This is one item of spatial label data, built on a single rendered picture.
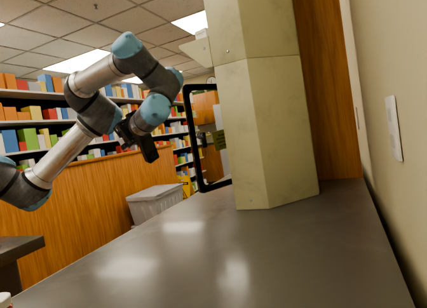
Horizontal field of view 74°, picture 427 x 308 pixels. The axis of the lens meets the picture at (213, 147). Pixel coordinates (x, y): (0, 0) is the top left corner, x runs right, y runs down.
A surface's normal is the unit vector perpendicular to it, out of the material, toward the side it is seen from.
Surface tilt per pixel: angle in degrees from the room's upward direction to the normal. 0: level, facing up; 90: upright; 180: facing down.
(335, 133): 90
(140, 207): 96
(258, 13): 90
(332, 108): 90
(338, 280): 0
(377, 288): 0
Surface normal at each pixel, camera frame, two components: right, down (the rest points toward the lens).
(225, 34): -0.40, 0.11
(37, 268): 0.90, -0.12
